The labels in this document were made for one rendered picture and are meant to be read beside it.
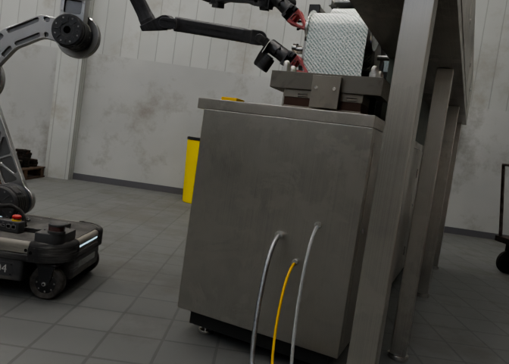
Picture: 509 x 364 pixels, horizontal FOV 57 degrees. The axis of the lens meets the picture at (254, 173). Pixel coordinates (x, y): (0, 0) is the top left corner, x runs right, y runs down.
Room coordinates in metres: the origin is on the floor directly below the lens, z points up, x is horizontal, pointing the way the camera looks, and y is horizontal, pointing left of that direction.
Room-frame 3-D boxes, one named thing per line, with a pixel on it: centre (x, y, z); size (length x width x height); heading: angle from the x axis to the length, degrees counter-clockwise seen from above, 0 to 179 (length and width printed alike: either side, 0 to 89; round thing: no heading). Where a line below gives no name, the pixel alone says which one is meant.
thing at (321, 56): (1.83, -0.24, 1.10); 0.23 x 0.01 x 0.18; 66
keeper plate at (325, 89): (1.61, -0.20, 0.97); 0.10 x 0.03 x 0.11; 66
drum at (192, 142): (5.40, 0.59, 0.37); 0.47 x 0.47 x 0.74
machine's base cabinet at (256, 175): (2.77, -0.59, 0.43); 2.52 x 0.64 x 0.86; 156
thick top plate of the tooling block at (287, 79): (1.70, -0.22, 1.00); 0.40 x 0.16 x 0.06; 66
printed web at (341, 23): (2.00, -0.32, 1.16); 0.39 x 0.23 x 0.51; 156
